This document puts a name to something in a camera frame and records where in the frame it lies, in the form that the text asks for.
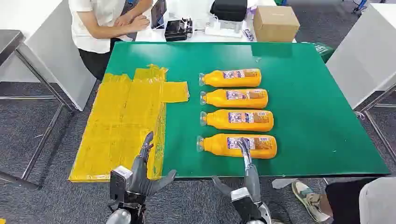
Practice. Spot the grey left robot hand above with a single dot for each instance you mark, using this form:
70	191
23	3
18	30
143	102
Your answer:
139	176

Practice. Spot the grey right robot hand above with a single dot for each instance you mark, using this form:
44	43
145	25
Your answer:
252	182

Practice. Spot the orange drink bottle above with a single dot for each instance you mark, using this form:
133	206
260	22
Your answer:
238	121
216	146
232	79
236	99

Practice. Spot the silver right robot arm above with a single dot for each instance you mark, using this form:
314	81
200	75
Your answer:
263	215

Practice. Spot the white table foot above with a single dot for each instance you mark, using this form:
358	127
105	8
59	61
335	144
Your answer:
283	183

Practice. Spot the yellow plastic sheet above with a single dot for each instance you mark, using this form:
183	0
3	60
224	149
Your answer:
123	123

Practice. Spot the pale sneaker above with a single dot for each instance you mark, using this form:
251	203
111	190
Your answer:
307	199

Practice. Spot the green table mat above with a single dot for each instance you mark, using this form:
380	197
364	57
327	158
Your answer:
294	102

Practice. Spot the seated person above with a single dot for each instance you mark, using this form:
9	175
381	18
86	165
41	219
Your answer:
365	201

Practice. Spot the small printed packet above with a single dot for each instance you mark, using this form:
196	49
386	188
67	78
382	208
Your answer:
249	35

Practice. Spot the black controller device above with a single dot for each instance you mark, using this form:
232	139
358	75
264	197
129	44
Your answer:
176	31

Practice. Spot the white power strip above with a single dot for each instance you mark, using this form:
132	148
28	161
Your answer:
222	31

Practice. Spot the person at desk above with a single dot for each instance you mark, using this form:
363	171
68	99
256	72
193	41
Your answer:
92	28

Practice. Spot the brown cardboard box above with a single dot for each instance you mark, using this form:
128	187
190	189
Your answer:
275	24

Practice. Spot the white panel table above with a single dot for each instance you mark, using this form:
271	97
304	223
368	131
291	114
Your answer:
46	40

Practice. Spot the white table with steel legs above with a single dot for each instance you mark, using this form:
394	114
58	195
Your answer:
362	52

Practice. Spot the white desk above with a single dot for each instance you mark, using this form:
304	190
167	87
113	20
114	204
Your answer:
198	12

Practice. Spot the black carry case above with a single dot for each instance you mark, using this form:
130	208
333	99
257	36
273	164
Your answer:
229	9

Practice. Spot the blue chair base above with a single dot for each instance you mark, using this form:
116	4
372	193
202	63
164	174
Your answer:
359	6

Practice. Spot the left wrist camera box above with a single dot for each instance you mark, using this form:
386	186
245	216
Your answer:
119	184

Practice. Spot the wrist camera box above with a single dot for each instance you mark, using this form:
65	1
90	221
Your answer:
246	205
119	184

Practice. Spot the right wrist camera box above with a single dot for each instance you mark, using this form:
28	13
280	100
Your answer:
246	205

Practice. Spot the steel frame table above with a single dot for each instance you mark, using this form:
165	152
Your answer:
9	41

